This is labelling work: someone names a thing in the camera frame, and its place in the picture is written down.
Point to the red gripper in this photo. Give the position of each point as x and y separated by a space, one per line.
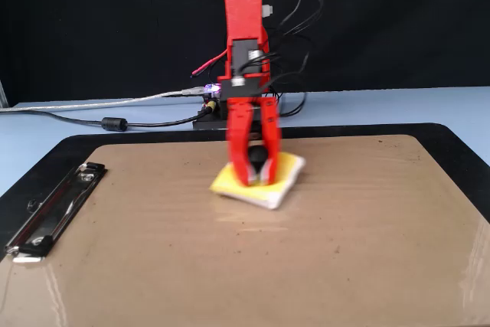
257 124

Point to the yellow sponge with black knob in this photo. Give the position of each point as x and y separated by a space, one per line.
285 185

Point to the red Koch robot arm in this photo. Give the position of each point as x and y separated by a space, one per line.
241 9

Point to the black base with controller board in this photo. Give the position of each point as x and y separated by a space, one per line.
206 123

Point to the white zip tie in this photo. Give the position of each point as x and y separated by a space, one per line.
267 10

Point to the brown clipboard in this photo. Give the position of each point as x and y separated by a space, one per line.
306 265

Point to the black backdrop cloth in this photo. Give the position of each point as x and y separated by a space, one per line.
383 17

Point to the black mat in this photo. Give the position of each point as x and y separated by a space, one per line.
455 143

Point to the silver metal clipboard clip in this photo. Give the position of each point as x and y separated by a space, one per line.
53 212

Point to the grey metal post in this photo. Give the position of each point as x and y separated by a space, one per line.
3 95

